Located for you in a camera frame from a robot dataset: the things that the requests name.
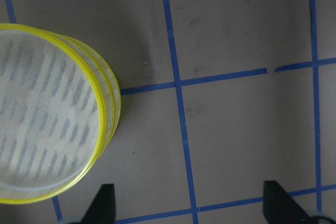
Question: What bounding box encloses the yellow bottom steamer layer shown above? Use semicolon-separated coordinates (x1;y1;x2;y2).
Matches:
60;34;122;146

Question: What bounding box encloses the yellow steamer layer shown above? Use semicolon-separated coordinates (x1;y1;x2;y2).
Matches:
1;24;109;205
60;34;122;146

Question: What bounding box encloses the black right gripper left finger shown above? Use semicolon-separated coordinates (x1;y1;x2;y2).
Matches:
81;184;116;224

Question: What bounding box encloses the yellow top steamer layer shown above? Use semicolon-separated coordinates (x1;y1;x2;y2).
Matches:
1;24;109;205

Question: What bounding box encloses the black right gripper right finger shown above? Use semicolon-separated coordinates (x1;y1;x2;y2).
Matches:
263;180;310;224

